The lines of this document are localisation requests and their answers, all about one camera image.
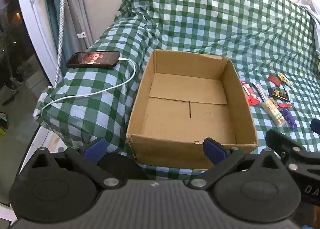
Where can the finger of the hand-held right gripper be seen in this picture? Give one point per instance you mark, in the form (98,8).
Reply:
(316,126)
(287,145)

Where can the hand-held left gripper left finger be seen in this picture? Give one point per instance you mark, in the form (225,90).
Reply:
(95,148)

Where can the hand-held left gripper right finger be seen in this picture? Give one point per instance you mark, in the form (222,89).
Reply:
(213,150)

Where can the purple snack packet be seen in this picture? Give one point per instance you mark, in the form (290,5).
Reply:
(288,119)

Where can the red stick snack packet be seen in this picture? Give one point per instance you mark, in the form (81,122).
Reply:
(285,106)

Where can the white stick packet blue ends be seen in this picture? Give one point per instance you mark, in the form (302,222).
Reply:
(288,92)

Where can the black and gold snack packet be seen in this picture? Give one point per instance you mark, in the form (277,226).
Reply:
(277,94)

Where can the brown cardboard box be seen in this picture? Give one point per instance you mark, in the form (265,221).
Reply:
(175,119)

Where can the yellow snack packet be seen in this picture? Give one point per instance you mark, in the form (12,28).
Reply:
(284,78)

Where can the silver foil snack packet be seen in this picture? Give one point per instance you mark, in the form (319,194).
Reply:
(259,90)

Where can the red and white snack packet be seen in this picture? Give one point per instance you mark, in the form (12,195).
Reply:
(250,94)

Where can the black smartphone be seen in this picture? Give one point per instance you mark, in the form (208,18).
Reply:
(92,59)

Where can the white plastic clip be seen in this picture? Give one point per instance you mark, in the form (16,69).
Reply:
(81,35)

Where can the white bed sheet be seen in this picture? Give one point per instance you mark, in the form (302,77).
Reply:
(312,6)

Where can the green checkered bed cover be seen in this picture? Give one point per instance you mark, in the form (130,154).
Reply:
(212,18)

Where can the grey curtain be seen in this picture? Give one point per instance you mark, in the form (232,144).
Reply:
(72,6)

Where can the white window frame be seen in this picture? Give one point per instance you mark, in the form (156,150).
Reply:
(37,31)

